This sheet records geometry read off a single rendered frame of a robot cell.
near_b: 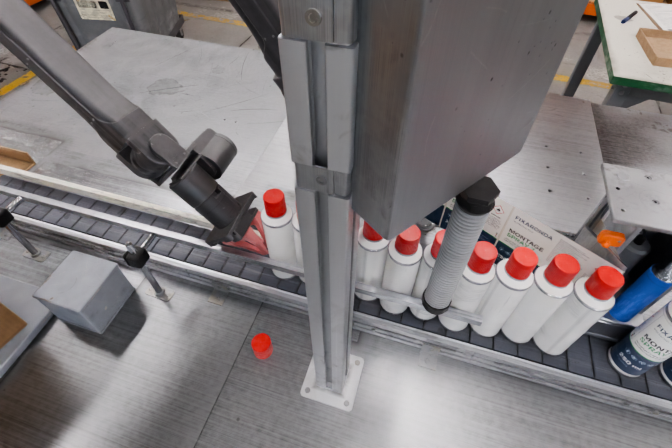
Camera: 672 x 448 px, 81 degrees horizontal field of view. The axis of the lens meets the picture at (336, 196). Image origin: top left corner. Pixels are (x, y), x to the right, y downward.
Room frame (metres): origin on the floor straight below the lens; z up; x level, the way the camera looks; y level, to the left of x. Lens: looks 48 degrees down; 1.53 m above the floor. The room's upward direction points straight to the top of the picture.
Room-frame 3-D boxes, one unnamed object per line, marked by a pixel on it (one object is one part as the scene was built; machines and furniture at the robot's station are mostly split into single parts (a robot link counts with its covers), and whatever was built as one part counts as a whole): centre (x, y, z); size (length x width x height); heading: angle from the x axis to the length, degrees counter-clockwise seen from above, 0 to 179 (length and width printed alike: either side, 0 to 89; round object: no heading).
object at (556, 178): (0.77, -0.25, 0.86); 0.80 x 0.67 x 0.05; 73
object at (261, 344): (0.27, 0.13, 0.85); 0.03 x 0.03 x 0.03
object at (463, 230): (0.23, -0.12, 1.18); 0.04 x 0.04 x 0.21
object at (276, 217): (0.41, 0.10, 0.98); 0.05 x 0.05 x 0.20
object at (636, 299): (0.29, -0.45, 0.98); 0.03 x 0.03 x 0.16
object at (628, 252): (0.34, -0.43, 1.01); 0.14 x 0.13 x 0.26; 73
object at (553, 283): (0.29, -0.30, 0.98); 0.05 x 0.05 x 0.20
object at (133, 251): (0.40, 0.34, 0.91); 0.07 x 0.03 x 0.16; 163
